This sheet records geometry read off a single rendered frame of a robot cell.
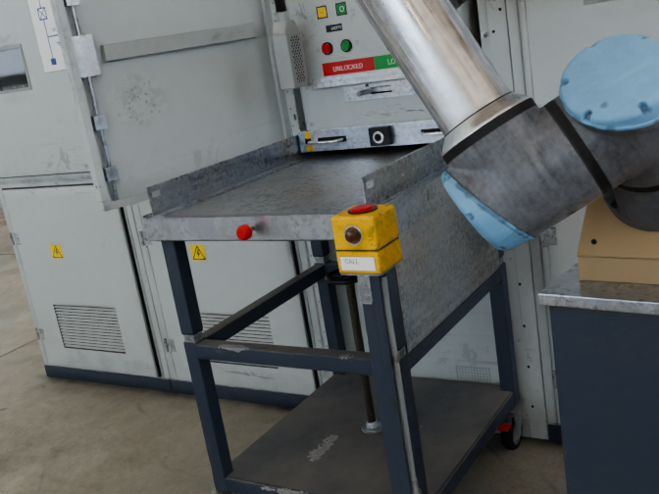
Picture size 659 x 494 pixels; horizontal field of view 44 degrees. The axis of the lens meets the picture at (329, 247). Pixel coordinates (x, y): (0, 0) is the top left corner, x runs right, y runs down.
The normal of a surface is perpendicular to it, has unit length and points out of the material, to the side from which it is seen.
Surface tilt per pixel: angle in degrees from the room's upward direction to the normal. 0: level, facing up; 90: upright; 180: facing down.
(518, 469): 0
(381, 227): 90
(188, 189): 90
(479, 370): 90
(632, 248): 47
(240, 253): 90
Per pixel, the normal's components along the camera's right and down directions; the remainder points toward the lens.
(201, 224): -0.50, 0.30
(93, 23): 0.64, 0.10
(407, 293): 0.85, 0.00
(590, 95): -0.46, -0.48
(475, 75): 0.20, -0.20
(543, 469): -0.16, -0.95
